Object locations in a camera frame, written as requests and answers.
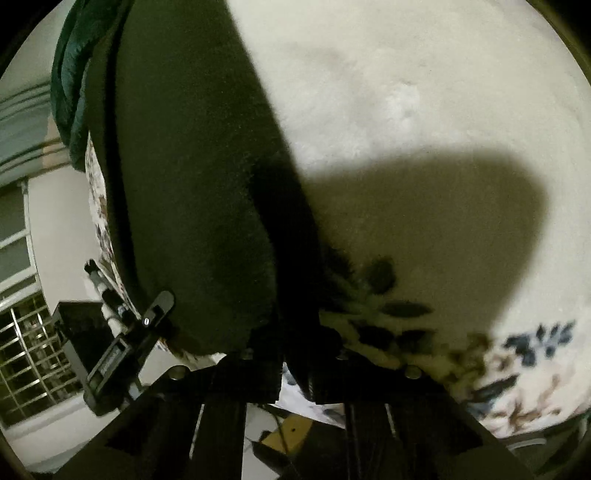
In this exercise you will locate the yellow cardboard piece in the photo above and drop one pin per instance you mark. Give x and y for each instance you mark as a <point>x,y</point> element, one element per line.
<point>290,435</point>

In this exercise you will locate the floral bed blanket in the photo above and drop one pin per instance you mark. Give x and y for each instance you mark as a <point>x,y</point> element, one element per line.
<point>444,150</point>

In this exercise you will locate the grey green curtain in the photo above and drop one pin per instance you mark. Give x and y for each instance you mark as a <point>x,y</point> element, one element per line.
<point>30,141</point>

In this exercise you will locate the black garment with white stripes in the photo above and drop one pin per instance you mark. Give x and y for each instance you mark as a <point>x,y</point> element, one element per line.
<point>202,197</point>

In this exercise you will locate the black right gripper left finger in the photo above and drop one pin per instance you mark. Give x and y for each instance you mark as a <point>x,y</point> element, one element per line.
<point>186,425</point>

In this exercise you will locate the dark green folded quilt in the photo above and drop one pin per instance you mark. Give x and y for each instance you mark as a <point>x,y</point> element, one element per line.
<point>86,24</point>

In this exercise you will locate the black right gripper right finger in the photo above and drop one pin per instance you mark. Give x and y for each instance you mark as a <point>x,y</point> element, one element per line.
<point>400,423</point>

